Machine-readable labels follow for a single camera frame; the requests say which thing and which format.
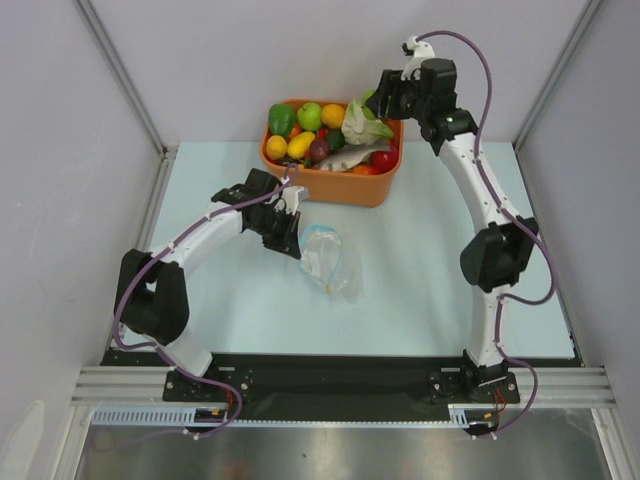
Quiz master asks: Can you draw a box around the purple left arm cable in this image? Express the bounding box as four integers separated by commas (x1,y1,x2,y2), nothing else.
112,162,300,443

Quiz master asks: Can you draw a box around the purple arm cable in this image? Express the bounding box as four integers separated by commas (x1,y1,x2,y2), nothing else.
112,162,300,443
409,30,559,441

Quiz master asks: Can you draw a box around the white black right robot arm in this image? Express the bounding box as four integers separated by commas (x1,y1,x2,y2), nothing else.
366,58,538,401

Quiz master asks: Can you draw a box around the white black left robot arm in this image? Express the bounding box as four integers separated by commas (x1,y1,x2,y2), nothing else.
112,166,306,400

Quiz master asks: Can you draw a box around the orange plastic basket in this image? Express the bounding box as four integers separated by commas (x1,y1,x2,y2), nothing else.
260,98,404,208

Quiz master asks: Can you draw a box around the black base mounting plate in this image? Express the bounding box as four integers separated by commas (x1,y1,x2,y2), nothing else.
98,350,581,423

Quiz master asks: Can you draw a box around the light green fake fruit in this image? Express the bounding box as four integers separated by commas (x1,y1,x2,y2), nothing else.
361,89,375,107

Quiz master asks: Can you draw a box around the red fake apple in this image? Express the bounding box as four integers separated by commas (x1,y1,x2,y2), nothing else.
370,151,399,174

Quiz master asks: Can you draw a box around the left aluminium corner post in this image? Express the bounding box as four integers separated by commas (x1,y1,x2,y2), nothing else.
72,0,167,159

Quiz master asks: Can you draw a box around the orange fake orange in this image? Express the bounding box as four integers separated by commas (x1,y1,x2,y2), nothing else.
321,103,346,129

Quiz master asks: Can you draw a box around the right aluminium corner post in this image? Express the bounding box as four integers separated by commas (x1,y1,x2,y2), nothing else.
512,0,605,154

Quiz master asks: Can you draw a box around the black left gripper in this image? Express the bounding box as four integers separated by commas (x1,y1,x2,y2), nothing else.
249,207,301,260

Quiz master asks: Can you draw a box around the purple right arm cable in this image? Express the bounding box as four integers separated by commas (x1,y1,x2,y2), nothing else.
409,30,559,441

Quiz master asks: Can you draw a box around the dark green fake avocado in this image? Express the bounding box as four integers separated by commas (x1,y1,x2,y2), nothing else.
325,129,346,152

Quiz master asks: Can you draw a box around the aluminium front frame rail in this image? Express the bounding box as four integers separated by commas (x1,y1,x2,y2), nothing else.
71,367,616,408

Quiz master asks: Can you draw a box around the green fake apple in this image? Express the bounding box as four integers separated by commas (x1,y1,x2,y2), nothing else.
296,102,323,132

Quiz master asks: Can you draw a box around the green fake bell pepper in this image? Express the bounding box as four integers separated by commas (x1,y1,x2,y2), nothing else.
268,103,296,138

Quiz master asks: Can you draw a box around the yellow fake lemon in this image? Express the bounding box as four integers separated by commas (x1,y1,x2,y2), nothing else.
265,135,288,161

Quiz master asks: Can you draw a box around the white green fake cabbage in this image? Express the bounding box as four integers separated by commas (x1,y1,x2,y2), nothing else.
341,100,394,146

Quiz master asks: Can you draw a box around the grey slotted cable duct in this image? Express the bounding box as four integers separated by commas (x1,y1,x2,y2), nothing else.
92,403,496,430

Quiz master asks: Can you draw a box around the aluminium corner post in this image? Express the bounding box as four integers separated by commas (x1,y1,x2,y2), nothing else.
512,0,605,154
72,0,167,159

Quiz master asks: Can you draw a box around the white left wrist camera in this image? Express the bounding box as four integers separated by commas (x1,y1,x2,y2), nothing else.
275,186,309,215

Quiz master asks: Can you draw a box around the dark purple fake fruit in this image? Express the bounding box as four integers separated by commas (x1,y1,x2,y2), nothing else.
309,138,331,164

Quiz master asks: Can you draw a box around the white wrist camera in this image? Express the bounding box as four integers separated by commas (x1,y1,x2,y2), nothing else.
401,36,435,81
275,186,309,215

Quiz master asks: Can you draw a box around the yellow fake mango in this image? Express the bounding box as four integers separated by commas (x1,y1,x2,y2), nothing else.
287,131,316,160

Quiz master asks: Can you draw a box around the grey fake fish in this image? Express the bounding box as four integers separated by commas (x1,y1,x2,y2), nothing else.
315,143,396,172

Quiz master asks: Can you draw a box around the clear zip top bag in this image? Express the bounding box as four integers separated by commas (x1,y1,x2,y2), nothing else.
299,224,363,303

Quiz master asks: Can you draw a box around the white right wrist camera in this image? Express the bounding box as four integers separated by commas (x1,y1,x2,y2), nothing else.
401,36,435,81

